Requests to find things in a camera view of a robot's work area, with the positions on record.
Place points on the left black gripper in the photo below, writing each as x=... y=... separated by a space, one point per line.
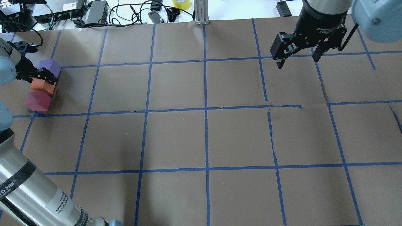
x=25 y=66

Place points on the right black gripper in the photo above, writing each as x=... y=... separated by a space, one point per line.
x=318 y=22

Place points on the orange foam cube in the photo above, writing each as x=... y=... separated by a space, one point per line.
x=43 y=85

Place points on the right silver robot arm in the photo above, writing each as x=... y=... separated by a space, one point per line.
x=380 y=20

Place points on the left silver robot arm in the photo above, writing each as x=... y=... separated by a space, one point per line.
x=27 y=194

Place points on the purple foam cube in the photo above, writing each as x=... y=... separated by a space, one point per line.
x=52 y=66

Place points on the pink foam cube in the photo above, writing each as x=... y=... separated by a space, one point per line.
x=38 y=101

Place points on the black power adapter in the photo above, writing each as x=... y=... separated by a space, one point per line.
x=97 y=12

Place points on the yellow tape roll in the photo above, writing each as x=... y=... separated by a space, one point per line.
x=182 y=4

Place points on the aluminium frame post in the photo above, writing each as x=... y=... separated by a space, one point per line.
x=201 y=11

